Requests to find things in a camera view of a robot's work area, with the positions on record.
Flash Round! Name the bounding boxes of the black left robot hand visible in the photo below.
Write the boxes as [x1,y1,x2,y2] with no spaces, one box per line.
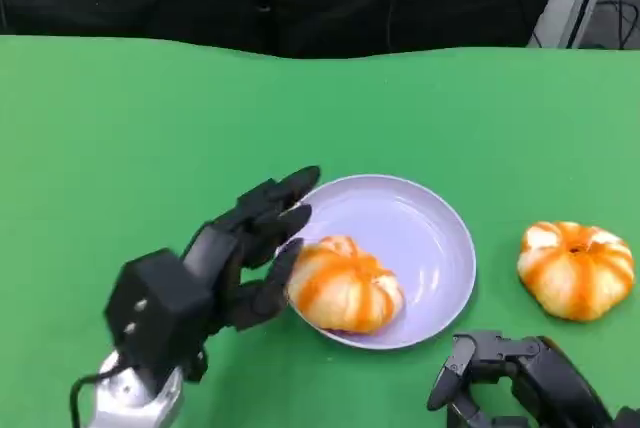
[182,165,322,334]

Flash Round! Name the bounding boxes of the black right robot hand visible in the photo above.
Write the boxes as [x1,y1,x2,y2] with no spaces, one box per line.
[427,330,640,428]

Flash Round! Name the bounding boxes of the green table cloth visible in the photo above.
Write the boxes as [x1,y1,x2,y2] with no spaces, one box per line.
[0,35,640,428]

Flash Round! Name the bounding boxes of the lilac plate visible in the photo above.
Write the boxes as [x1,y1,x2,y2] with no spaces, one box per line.
[283,174,477,351]

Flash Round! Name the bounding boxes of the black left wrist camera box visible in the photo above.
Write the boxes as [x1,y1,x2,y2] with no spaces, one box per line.
[103,249,222,385]

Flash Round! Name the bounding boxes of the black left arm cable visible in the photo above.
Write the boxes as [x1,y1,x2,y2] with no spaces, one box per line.
[69,355,126,428]

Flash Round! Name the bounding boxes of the black floor cables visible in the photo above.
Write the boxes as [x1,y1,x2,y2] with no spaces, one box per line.
[594,0,640,52]

